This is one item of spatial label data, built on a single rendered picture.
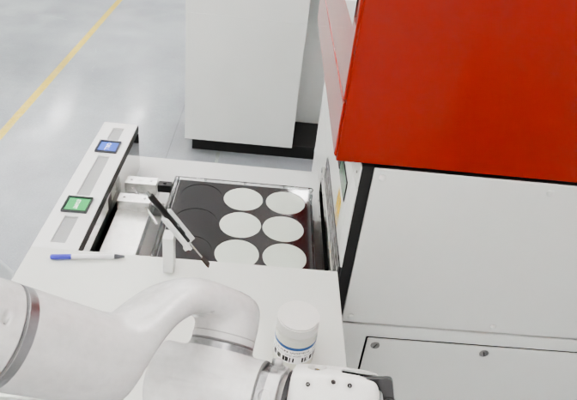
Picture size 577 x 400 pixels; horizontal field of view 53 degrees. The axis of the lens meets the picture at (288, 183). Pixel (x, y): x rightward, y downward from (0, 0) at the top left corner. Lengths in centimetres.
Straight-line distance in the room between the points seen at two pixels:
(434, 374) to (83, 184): 94
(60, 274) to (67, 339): 65
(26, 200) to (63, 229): 182
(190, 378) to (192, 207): 81
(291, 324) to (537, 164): 53
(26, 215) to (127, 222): 162
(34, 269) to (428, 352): 86
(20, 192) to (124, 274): 205
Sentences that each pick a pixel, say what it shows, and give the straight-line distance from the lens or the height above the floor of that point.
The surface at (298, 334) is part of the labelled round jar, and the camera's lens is 95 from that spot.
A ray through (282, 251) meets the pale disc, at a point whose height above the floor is 90.
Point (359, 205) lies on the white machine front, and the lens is 110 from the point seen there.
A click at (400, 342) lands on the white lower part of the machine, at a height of 77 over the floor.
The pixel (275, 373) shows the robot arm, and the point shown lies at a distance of 68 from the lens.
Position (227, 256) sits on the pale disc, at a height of 90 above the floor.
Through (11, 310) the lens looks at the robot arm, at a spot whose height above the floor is 139.
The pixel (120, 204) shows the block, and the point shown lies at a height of 90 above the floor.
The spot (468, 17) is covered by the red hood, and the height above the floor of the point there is 150.
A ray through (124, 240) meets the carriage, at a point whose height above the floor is 88.
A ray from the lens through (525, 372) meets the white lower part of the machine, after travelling 153.
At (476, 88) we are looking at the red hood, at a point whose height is 139.
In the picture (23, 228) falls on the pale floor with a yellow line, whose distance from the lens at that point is 294.
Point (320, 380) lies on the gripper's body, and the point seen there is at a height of 123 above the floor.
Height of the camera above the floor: 175
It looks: 33 degrees down
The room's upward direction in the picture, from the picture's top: 7 degrees clockwise
